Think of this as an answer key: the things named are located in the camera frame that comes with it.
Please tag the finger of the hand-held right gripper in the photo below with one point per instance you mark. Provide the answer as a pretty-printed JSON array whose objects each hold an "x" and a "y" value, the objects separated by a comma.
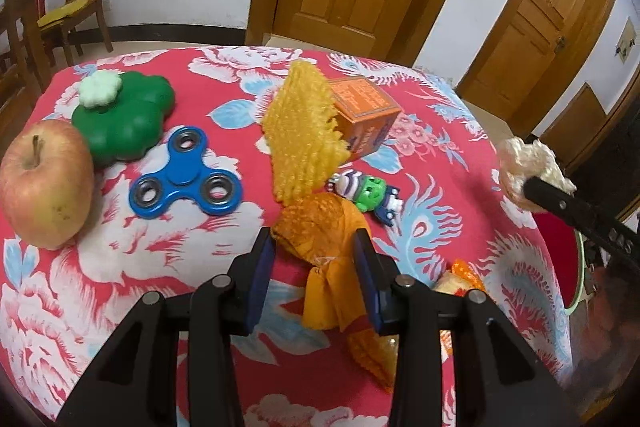
[{"x": 575, "y": 212}]

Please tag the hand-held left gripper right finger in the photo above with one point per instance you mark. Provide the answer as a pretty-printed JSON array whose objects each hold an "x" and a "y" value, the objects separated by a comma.
[{"x": 367, "y": 279}]

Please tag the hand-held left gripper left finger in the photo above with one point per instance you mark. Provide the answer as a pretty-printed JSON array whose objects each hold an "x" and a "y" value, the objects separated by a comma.
[{"x": 260, "y": 279}]

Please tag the red bucket with green rim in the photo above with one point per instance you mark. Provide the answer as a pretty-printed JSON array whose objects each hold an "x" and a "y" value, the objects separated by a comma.
[{"x": 555, "y": 247}]

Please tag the orange wrapper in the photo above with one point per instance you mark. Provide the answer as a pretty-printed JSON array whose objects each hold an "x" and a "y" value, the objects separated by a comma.
[{"x": 325, "y": 232}]

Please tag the orange snack packet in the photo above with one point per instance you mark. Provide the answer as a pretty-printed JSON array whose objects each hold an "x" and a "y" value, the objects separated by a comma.
[{"x": 372, "y": 359}]

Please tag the green toy figure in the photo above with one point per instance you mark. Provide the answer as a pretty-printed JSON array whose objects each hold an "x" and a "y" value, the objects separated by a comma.
[{"x": 370, "y": 192}]

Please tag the red floral tablecloth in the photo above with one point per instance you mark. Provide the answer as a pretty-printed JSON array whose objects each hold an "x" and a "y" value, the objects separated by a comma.
[{"x": 150, "y": 267}]

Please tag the blue fidget spinner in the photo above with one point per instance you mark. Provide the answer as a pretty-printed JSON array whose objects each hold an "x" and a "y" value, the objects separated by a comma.
[{"x": 182, "y": 169}]

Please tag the small orange carton box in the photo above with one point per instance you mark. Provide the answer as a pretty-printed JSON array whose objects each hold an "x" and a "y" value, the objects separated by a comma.
[{"x": 365, "y": 102}]

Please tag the green clover toy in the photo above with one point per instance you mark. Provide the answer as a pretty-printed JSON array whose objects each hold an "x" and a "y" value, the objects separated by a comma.
[{"x": 130, "y": 122}]

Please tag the wooden door with red ornament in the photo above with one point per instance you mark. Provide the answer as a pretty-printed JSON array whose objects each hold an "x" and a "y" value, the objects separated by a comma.
[{"x": 545, "y": 7}]

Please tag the red yellow apple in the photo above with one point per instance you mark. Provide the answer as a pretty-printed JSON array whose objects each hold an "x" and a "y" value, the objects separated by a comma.
[{"x": 45, "y": 187}]

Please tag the yellow green seat cushion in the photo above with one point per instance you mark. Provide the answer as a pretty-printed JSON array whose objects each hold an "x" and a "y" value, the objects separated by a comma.
[{"x": 65, "y": 9}]

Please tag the wooden wall panel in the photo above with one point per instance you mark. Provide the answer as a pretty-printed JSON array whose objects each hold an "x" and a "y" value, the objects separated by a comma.
[{"x": 580, "y": 112}]

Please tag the wall poster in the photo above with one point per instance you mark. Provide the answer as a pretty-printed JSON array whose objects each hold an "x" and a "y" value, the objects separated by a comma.
[{"x": 626, "y": 42}]

